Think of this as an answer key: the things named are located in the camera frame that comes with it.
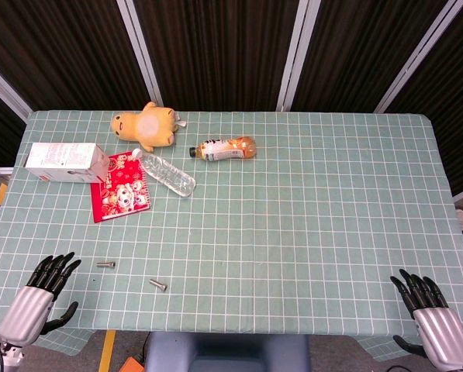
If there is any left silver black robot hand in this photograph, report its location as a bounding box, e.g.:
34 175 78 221
0 251 82 346

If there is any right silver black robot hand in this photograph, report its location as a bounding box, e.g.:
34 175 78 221
389 269 463 371

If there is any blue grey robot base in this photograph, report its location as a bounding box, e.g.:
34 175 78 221
143 332 312 372

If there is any orange floor object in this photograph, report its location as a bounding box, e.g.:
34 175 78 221
119 356 146 372

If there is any red spiral notebook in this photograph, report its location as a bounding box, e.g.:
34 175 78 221
90 151 154 224

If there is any white cardboard box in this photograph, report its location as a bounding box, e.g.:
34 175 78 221
24 142 111 184

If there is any clear plastic water bottle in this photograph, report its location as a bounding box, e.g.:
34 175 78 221
131 148 197 198

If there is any green checked tablecloth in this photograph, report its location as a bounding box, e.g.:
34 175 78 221
0 110 463 363

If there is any yellow plush toy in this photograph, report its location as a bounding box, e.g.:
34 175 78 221
110 101 188 153

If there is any orange tea bottle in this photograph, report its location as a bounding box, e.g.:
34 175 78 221
188 136 257 163

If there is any white partition frame post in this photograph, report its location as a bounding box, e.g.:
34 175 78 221
116 0 164 105
0 57 33 121
276 0 313 112
374 0 463 114

